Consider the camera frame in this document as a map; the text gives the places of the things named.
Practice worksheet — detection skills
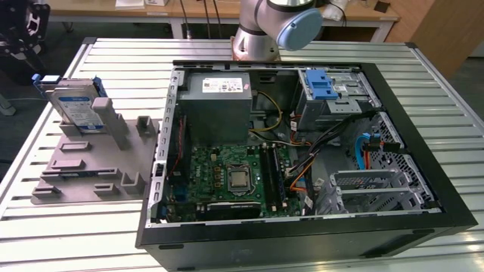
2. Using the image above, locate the silver CPU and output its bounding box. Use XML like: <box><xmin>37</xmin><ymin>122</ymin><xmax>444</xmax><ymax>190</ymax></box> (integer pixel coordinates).
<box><xmin>229</xmin><ymin>171</ymin><xmax>249</xmax><ymax>188</ymax></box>

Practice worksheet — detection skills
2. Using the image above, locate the blue data wire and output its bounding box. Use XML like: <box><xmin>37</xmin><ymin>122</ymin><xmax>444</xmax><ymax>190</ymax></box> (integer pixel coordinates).
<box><xmin>353</xmin><ymin>131</ymin><xmax>380</xmax><ymax>171</ymax></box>

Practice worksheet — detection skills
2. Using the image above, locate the red orange yellow power wire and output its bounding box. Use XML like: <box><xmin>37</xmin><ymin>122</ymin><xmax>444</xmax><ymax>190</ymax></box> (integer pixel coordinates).
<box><xmin>289</xmin><ymin>135</ymin><xmax>402</xmax><ymax>196</ymax></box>

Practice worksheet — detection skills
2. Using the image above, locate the black open PC case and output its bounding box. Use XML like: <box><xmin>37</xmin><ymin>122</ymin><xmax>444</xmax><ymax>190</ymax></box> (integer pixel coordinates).
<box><xmin>134</xmin><ymin>59</ymin><xmax>477</xmax><ymax>272</ymax></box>

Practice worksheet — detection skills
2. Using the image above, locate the black graphics card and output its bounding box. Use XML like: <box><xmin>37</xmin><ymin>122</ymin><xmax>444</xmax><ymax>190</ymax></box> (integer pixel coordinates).
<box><xmin>201</xmin><ymin>199</ymin><xmax>262</xmax><ymax>222</ymax></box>

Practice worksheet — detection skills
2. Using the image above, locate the grey disk bay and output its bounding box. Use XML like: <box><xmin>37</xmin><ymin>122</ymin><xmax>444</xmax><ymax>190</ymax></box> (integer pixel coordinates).
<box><xmin>328</xmin><ymin>167</ymin><xmax>436</xmax><ymax>215</ymax></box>

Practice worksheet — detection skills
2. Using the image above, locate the green motherboard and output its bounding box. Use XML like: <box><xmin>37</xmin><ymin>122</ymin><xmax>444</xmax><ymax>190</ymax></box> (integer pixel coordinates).
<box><xmin>165</xmin><ymin>143</ymin><xmax>302</xmax><ymax>220</ymax></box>

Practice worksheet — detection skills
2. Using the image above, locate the grey parts rack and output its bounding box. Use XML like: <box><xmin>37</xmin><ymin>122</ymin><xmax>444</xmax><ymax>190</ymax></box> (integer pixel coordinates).
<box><xmin>30</xmin><ymin>97</ymin><xmax>160</xmax><ymax>205</ymax></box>

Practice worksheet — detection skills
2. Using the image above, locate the dark RAM stick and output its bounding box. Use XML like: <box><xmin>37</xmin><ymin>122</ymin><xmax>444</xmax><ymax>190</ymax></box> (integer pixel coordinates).
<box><xmin>270</xmin><ymin>143</ymin><xmax>290</xmax><ymax>205</ymax></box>

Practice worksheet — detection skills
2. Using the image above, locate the black cable bundle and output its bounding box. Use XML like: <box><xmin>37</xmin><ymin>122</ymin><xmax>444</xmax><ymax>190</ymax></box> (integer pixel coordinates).
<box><xmin>293</xmin><ymin>110</ymin><xmax>378</xmax><ymax>212</ymax></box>

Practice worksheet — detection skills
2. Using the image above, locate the yellow black wire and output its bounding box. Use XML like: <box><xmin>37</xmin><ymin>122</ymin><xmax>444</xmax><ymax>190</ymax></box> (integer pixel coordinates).
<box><xmin>250</xmin><ymin>90</ymin><xmax>284</xmax><ymax>133</ymax></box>

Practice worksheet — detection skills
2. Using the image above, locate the hard disk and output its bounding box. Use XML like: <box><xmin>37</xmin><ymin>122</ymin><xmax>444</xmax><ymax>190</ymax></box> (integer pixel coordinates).
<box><xmin>32</xmin><ymin>74</ymin><xmax>108</xmax><ymax>137</ymax></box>

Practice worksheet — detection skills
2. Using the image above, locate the grey metal stand foot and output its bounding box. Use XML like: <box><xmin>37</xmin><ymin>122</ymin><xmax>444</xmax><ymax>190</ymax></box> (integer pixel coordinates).
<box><xmin>0</xmin><ymin>92</ymin><xmax>16</xmax><ymax>116</ymax></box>

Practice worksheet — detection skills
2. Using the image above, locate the brown wooden cabinet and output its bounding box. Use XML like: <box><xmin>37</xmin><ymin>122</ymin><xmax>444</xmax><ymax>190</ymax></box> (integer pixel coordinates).
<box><xmin>385</xmin><ymin>0</ymin><xmax>484</xmax><ymax>77</ymax></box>

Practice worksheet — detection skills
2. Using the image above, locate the blue plastic drive latch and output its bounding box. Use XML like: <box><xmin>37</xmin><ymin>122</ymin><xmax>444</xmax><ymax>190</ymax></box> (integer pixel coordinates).
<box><xmin>305</xmin><ymin>69</ymin><xmax>340</xmax><ymax>100</ymax></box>

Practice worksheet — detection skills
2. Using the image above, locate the wooden desk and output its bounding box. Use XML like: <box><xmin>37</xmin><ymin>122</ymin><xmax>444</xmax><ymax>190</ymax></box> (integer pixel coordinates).
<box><xmin>48</xmin><ymin>0</ymin><xmax>401</xmax><ymax>39</ymax></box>

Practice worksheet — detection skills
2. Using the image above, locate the CPU socket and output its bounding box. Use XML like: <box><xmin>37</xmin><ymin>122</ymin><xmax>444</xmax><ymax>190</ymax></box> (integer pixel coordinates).
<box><xmin>225</xmin><ymin>163</ymin><xmax>254</xmax><ymax>198</ymax></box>

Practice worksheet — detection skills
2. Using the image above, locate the grey power supply unit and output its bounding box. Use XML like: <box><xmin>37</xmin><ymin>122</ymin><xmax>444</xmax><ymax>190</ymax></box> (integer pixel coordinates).
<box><xmin>176</xmin><ymin>71</ymin><xmax>253</xmax><ymax>146</ymax></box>

